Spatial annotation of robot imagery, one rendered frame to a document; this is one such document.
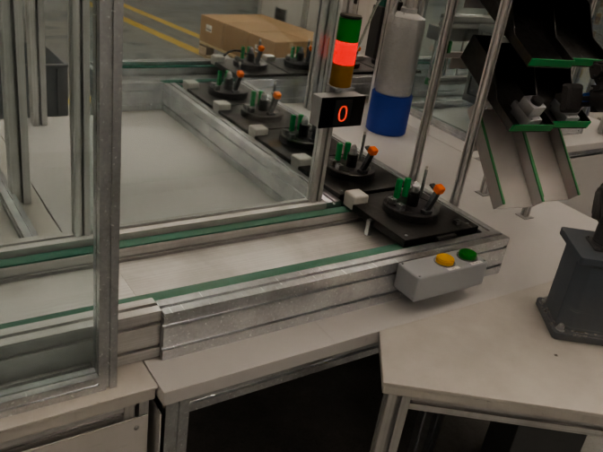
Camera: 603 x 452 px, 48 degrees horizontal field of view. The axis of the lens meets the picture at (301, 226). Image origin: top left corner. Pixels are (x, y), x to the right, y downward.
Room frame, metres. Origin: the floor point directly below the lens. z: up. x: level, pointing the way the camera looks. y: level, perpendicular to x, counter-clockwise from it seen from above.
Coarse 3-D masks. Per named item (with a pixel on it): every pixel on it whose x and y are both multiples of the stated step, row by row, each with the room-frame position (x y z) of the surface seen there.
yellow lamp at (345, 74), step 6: (336, 66) 1.49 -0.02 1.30; (342, 66) 1.49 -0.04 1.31; (348, 66) 1.49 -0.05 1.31; (336, 72) 1.49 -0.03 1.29; (342, 72) 1.49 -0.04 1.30; (348, 72) 1.49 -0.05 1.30; (330, 78) 1.50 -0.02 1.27; (336, 78) 1.49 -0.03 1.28; (342, 78) 1.49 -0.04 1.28; (348, 78) 1.50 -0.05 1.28; (330, 84) 1.50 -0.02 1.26; (336, 84) 1.49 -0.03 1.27; (342, 84) 1.49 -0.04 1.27; (348, 84) 1.50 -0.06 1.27
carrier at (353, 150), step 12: (348, 144) 1.77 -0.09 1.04; (336, 156) 1.76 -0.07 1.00; (348, 156) 1.73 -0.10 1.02; (360, 156) 1.79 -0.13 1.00; (336, 168) 1.69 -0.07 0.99; (348, 168) 1.71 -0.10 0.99; (360, 168) 1.73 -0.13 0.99; (372, 168) 1.74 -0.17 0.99; (336, 180) 1.66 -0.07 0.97; (348, 180) 1.67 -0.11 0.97; (360, 180) 1.67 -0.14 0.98; (372, 180) 1.70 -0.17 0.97; (384, 180) 1.71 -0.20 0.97; (396, 180) 1.73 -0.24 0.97; (336, 192) 1.58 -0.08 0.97; (372, 192) 1.63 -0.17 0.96
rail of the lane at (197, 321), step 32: (384, 256) 1.29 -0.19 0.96; (416, 256) 1.31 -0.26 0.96; (224, 288) 1.07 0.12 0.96; (256, 288) 1.09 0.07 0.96; (288, 288) 1.11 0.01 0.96; (320, 288) 1.17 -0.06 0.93; (352, 288) 1.21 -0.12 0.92; (384, 288) 1.26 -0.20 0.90; (160, 320) 0.97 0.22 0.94; (192, 320) 0.99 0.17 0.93; (224, 320) 1.03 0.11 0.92; (256, 320) 1.07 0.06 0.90; (288, 320) 1.12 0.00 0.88; (160, 352) 0.97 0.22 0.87; (192, 352) 0.99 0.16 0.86
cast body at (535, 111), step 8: (528, 96) 1.65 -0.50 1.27; (536, 96) 1.64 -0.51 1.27; (512, 104) 1.69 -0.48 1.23; (520, 104) 1.64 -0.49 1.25; (528, 104) 1.63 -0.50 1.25; (536, 104) 1.62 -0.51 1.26; (512, 112) 1.66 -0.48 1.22; (520, 112) 1.64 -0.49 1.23; (528, 112) 1.62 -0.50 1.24; (536, 112) 1.62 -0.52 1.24; (520, 120) 1.63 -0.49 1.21; (528, 120) 1.62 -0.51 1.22; (536, 120) 1.62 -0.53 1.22
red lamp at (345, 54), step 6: (336, 42) 1.50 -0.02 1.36; (342, 42) 1.49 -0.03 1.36; (336, 48) 1.50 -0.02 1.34; (342, 48) 1.49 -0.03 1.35; (348, 48) 1.49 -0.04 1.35; (354, 48) 1.50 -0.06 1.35; (336, 54) 1.50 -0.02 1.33; (342, 54) 1.49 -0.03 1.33; (348, 54) 1.49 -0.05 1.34; (354, 54) 1.50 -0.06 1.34; (336, 60) 1.49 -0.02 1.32; (342, 60) 1.49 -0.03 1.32; (348, 60) 1.49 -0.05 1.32; (354, 60) 1.51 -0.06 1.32
